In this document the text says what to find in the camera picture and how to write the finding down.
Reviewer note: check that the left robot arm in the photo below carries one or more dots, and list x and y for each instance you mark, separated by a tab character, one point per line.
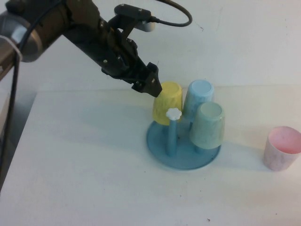
47	23

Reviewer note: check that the light blue plastic cup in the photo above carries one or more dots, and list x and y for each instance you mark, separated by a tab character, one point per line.
197	96

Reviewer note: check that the blue cup stand white caps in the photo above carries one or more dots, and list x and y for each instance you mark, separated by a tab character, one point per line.
183	161

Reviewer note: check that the pink plastic cup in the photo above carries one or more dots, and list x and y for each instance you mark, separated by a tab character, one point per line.
277	160

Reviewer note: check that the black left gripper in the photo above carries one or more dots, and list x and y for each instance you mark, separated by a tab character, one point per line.
117	58

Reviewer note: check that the yellow plastic cup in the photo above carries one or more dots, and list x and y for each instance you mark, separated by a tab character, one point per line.
168	103

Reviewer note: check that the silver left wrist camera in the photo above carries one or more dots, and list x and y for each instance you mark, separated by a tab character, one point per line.
131	11

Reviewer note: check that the pale green plastic cup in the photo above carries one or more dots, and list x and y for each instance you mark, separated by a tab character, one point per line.
207	131

